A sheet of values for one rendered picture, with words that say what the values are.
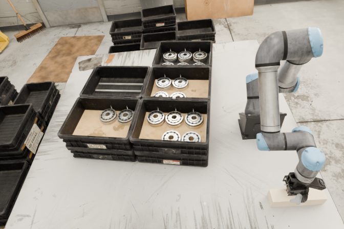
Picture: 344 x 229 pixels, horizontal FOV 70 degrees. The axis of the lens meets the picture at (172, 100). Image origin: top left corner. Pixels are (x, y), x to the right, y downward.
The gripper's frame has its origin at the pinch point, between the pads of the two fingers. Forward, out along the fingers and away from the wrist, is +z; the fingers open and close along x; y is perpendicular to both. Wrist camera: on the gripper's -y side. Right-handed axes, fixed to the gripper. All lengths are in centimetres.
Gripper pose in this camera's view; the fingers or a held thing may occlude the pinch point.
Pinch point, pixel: (296, 195)
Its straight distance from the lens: 136.3
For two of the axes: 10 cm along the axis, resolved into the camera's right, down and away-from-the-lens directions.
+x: 0.2, 7.1, -7.0
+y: -9.9, 0.8, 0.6
